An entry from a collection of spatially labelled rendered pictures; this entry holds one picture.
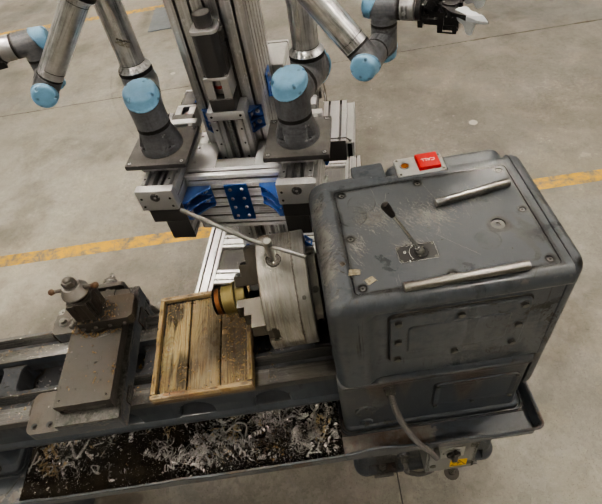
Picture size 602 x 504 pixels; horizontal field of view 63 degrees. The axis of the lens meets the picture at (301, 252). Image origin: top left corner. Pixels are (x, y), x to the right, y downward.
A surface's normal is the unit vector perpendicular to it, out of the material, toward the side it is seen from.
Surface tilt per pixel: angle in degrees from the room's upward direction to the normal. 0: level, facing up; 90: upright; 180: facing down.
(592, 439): 0
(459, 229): 0
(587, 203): 0
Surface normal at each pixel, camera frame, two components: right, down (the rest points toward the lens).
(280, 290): -0.04, -0.05
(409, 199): -0.14, -0.65
